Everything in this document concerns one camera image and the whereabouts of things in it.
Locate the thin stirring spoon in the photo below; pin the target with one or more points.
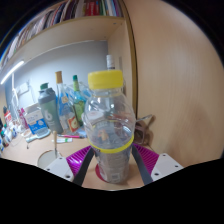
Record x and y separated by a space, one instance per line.
55 143

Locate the clear bottle with yellow cap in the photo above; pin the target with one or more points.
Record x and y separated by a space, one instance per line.
108 133

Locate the clear bottle with tan stopper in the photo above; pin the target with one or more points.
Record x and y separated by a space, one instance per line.
65 106

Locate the blue and white carton box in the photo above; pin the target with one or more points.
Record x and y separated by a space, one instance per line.
35 121

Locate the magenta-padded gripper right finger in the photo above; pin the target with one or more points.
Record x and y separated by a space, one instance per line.
163 165

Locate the white power strip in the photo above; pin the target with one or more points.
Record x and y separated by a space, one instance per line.
22 88

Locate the white mug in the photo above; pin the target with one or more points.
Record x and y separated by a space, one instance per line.
46 160

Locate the brown mug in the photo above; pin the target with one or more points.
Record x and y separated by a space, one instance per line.
143 131

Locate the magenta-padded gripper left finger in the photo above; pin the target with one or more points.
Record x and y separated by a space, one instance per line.
60 166

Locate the grey shaker bottle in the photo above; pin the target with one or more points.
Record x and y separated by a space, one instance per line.
50 111

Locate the pink pen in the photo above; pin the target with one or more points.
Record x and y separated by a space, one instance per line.
70 136

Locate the light blue hairbrush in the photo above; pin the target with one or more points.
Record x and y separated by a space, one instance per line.
41 134

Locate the clear glass bottle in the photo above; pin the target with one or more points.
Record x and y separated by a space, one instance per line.
110 62

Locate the flat round red coaster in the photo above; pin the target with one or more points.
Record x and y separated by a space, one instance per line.
98 171

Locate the white LED desk lamp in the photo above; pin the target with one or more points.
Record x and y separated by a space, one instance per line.
11 71

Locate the magenta box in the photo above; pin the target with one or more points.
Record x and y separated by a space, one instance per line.
23 118

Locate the small white tube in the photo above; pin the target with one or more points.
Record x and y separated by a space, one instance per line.
61 140

